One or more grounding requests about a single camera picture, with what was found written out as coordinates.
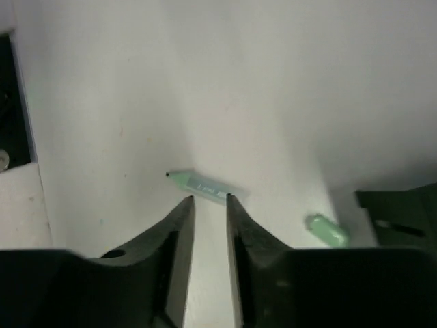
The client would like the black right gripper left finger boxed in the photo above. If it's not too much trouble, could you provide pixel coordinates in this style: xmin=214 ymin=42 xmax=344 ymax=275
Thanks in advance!
xmin=1 ymin=196 xmax=195 ymax=327

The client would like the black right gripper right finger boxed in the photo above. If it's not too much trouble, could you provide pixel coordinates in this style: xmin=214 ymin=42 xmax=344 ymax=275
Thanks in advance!
xmin=227 ymin=195 xmax=436 ymax=327

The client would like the green marker cap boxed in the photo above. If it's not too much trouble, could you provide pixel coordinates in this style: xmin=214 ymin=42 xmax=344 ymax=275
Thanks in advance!
xmin=305 ymin=213 xmax=350 ymax=248

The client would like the clear green highlighter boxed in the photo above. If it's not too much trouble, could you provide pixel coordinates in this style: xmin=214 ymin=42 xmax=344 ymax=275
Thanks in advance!
xmin=165 ymin=170 xmax=249 ymax=205

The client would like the black slotted organizer box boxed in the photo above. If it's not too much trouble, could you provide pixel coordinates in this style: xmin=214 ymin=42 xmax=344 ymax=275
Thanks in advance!
xmin=355 ymin=183 xmax=436 ymax=254

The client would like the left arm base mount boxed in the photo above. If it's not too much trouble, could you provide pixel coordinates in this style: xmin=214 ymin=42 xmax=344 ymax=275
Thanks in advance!
xmin=1 ymin=31 xmax=36 ymax=172

